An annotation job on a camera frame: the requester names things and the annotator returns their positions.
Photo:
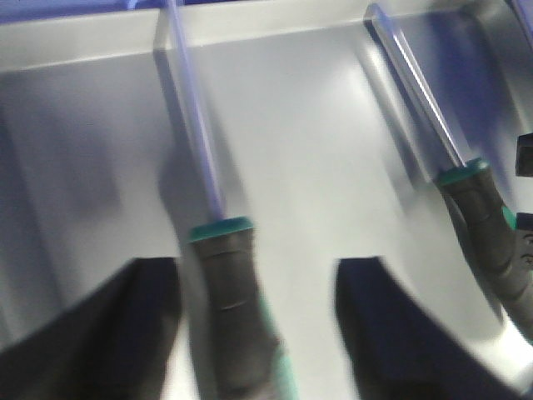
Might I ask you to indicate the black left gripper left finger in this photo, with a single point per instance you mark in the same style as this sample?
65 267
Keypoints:
115 344

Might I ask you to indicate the silver metal tray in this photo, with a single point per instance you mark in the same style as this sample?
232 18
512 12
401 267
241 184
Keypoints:
317 142

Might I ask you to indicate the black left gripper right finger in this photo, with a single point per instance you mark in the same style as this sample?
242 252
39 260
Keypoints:
397 351

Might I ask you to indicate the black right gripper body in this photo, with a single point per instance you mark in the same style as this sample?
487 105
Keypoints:
524 216

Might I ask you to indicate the green black screwdriver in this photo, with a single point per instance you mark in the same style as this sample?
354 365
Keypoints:
248 357
491 227

